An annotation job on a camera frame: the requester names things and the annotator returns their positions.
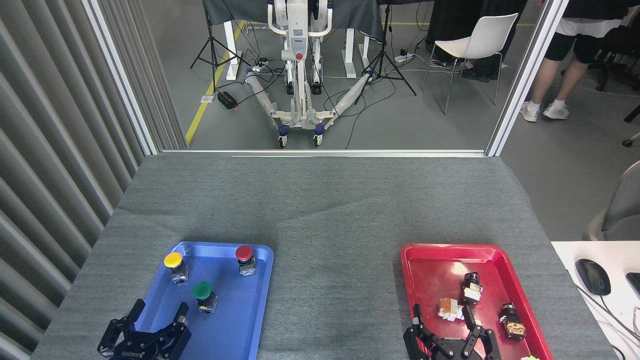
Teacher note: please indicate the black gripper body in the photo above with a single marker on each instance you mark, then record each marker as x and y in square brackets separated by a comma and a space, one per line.
[456, 351]
[137, 349]

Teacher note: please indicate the orange and white switch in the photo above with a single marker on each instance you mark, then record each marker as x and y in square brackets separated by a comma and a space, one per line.
[449, 308]

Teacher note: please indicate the white power strip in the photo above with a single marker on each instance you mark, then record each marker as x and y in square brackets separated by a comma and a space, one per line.
[404, 57]

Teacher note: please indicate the silver post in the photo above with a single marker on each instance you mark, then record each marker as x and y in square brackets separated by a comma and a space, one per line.
[525, 75]
[120, 75]

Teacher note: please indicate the black and orange switch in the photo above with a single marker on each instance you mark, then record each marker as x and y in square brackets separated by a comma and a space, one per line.
[512, 325]

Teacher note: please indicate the black office chair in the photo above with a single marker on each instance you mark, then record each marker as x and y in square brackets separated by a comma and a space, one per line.
[617, 50]

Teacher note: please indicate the red plastic tray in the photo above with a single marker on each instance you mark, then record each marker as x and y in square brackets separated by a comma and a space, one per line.
[440, 272]

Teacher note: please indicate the green push button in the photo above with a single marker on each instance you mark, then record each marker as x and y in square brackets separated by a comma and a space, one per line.
[203, 291]

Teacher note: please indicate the blue plastic tray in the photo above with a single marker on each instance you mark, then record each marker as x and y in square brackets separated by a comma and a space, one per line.
[230, 310]

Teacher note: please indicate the white stand on wheels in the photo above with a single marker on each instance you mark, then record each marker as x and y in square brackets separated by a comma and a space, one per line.
[299, 30]

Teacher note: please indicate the yellow push button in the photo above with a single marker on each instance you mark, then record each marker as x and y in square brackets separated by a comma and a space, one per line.
[173, 260]

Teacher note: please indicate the red push button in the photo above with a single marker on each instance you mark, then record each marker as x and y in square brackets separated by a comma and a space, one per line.
[244, 253]

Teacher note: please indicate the white chair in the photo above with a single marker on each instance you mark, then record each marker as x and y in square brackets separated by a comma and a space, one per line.
[482, 35]

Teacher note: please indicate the black keyboard corner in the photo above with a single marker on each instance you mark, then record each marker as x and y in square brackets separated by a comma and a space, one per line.
[634, 282]

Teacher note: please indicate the grey chair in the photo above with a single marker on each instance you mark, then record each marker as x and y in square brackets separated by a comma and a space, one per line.
[622, 210]

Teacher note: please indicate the silver rail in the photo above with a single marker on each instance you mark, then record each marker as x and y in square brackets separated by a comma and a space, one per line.
[325, 152]

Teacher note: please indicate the black computer mouse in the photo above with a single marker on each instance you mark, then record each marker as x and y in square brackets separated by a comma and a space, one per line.
[593, 276]

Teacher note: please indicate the black knob switch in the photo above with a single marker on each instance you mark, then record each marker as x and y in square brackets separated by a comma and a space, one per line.
[471, 290]

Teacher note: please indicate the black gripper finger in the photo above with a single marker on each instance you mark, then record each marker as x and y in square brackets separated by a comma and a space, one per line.
[477, 334]
[425, 337]
[131, 322]
[179, 332]

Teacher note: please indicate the black chair base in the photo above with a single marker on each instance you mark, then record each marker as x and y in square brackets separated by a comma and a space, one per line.
[632, 115]

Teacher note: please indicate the black tripod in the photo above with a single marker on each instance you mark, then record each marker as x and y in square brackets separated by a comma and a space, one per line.
[384, 60]
[214, 50]

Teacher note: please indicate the white side table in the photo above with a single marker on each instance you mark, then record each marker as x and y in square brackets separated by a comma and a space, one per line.
[605, 320]

